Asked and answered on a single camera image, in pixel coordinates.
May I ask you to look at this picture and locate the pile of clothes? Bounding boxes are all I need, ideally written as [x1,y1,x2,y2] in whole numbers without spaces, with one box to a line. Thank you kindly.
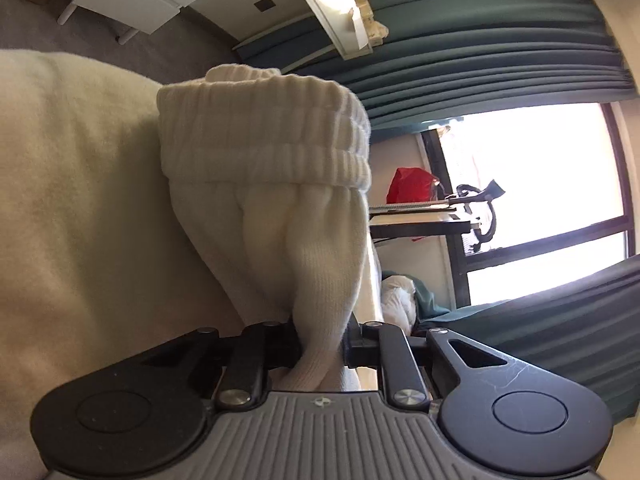
[381,272,449,336]

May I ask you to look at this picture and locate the teal curtain right panel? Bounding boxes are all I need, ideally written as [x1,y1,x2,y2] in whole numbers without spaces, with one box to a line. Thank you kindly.
[414,256,640,422]

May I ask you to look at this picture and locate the cream white sweatpants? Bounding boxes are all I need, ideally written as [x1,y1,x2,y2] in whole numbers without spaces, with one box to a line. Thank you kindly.
[1,50,381,479]

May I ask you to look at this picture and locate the red cloth on rack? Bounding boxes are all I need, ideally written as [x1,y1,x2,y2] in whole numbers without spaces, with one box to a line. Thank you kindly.
[386,167,439,204]

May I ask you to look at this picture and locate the teal curtain left panel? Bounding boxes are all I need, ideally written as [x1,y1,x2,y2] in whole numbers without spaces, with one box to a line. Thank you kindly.
[238,0,638,139]

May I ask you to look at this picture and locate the teal curtain panel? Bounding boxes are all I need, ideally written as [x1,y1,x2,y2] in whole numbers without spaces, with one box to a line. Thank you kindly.
[238,0,638,139]
[414,256,640,422]

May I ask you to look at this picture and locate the white desk shelf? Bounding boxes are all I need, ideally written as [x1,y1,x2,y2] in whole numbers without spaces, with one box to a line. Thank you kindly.
[305,0,390,60]

